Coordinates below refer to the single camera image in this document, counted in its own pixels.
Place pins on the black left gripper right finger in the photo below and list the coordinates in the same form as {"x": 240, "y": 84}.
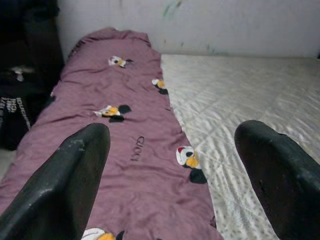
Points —
{"x": 287, "y": 187}

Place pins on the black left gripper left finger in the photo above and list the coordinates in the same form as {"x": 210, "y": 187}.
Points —
{"x": 55, "y": 190}

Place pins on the black bag with white lettering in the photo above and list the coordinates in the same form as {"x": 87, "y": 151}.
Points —
{"x": 12, "y": 125}

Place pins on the white quilted mattress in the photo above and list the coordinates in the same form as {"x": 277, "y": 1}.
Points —
{"x": 237, "y": 87}

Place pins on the small white item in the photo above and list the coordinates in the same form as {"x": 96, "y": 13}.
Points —
{"x": 21, "y": 72}

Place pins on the purple cartoon print duvet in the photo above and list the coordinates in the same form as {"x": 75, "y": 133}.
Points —
{"x": 140, "y": 100}

